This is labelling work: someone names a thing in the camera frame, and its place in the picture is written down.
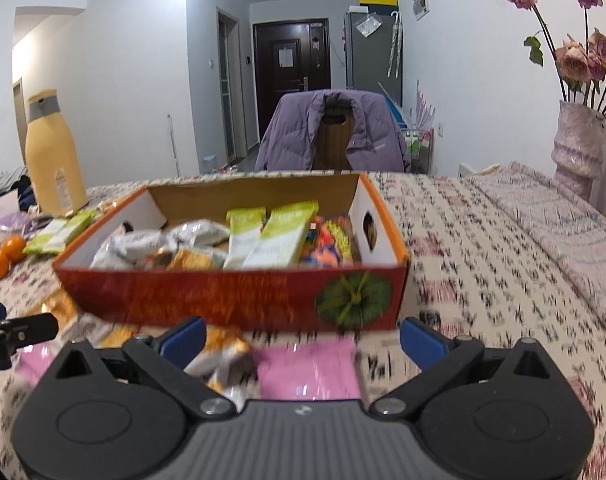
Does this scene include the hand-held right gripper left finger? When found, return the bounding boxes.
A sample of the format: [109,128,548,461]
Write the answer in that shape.
[40,316,239,421]

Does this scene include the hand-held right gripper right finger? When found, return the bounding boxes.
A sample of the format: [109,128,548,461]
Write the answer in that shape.
[368,317,569,420]

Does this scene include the pile of snack packets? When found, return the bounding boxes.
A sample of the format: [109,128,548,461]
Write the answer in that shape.
[15,287,258,411]

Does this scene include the orange cardboard box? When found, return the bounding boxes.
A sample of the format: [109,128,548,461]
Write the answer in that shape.
[53,171,410,333]

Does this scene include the pink snack bag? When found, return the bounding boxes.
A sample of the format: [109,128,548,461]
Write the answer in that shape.
[255,336,363,402]

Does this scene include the orange cracker bag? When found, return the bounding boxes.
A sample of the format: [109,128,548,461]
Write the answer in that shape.
[169,247,227,271]

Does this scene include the lavender plastic bag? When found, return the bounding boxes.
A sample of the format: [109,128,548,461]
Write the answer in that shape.
[0,210,34,242]

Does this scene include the green white snack bar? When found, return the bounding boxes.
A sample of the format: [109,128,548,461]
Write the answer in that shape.
[243,201,320,270]
[48,209,98,253]
[25,219,70,256]
[224,208,267,270]

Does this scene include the silver snack bag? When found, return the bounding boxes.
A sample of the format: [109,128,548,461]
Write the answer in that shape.
[90,230,179,268]
[170,220,231,248]

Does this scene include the dark clothes heap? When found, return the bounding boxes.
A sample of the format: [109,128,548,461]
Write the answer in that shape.
[0,165,40,211]

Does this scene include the colourful candy bags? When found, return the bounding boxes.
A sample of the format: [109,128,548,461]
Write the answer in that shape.
[302,216,358,267]

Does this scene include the yellow thermos bottle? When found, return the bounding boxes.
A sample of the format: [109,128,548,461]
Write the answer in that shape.
[24,89,88,217]

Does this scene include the pale quilted blanket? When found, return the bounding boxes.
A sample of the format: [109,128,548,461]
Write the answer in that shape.
[458,160,606,333]

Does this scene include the cluttered storage rack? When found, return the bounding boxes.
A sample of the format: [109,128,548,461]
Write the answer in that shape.
[402,127,435,174]

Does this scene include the wooden chair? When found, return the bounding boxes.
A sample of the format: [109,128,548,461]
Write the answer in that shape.
[313,95,359,170]

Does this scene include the purple padded jacket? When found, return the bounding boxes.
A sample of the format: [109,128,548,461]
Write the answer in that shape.
[254,89,413,173]

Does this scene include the pink feather decoration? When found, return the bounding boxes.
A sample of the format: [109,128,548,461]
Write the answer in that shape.
[413,79,437,131]

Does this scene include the pink textured vase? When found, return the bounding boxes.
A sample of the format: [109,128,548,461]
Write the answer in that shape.
[552,100,606,201]

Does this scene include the glass interior door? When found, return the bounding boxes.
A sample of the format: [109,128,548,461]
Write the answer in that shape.
[217,7,242,166]

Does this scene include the dark entrance door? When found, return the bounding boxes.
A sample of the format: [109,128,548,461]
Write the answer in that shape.
[253,19,330,148]

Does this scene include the grey fridge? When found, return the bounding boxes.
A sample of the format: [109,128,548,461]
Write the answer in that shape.
[344,9,404,93]

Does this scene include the folded umbrella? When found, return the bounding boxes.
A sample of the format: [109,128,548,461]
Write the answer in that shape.
[387,10,405,79]

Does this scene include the clear plastic bag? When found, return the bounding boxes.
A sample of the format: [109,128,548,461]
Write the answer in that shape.
[355,15,383,37]

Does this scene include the dried pink roses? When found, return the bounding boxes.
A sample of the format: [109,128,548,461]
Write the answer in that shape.
[497,0,606,111]

